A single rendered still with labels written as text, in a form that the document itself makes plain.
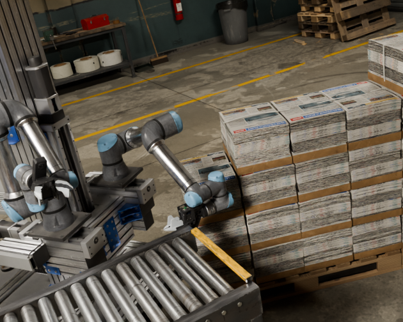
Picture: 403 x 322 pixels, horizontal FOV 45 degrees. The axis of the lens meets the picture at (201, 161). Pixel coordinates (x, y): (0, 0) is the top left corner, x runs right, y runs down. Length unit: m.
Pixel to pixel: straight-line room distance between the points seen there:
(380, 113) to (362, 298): 1.03
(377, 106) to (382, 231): 0.75
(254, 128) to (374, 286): 1.20
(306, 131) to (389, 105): 0.44
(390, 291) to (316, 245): 0.49
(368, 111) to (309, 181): 0.46
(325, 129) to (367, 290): 1.00
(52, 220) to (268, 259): 1.17
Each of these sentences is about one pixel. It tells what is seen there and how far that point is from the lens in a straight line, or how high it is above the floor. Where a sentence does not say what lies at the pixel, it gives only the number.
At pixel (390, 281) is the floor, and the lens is 3.05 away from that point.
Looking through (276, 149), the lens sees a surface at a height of 0.93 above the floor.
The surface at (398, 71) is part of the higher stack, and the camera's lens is 2.64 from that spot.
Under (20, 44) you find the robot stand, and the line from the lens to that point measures 2.47.
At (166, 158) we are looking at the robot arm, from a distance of 2.25.
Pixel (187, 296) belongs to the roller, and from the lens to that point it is 1.80.
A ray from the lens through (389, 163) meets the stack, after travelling 2.73.
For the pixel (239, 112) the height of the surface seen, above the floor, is 1.06.
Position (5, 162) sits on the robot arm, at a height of 1.22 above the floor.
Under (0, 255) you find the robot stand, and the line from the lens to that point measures 2.58.
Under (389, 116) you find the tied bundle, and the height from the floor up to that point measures 0.97.
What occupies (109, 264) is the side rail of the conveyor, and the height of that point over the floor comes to 0.80.
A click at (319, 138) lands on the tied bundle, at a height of 0.94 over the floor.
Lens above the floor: 1.94
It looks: 25 degrees down
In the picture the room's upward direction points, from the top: 11 degrees counter-clockwise
